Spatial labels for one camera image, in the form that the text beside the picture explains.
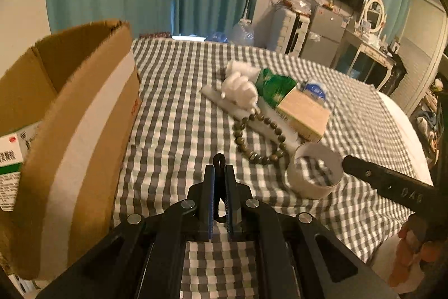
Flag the white vanity table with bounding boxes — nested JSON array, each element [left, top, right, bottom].
[[331, 30, 407, 96]]

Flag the grey mini fridge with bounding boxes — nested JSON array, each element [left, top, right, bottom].
[[300, 5, 345, 67]]

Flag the green white medicine box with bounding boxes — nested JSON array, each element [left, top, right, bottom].
[[0, 121, 40, 212]]

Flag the white paper cup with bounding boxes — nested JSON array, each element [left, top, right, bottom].
[[287, 142, 343, 200]]

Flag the tan yellow carton box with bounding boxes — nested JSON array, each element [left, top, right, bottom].
[[276, 89, 331, 143]]

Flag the brown patterned stool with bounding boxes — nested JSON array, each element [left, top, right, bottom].
[[139, 32, 172, 39]]

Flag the white glove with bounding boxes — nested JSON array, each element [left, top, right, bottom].
[[220, 60, 261, 112]]

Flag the brown cardboard box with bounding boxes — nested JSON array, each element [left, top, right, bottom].
[[1, 19, 140, 280]]

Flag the black hair tie ring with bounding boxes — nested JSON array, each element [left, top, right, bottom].
[[212, 152, 229, 223]]

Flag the white suitcase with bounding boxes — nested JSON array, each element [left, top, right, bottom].
[[267, 7, 310, 57]]

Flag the white oval vanity mirror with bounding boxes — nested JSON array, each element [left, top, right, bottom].
[[358, 0, 386, 36]]

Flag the person's hand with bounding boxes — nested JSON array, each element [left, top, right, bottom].
[[387, 214, 447, 288]]

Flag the white foam strip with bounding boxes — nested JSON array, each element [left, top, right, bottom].
[[200, 84, 302, 153]]

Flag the green snack packet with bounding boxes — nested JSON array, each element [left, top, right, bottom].
[[255, 68, 297, 108]]

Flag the dark bead bracelet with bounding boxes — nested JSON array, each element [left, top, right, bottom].
[[233, 112, 289, 166]]

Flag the white wardrobe with louvres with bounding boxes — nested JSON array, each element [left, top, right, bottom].
[[391, 0, 447, 116]]

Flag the large clear water jug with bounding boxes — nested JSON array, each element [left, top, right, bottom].
[[228, 18, 254, 46]]

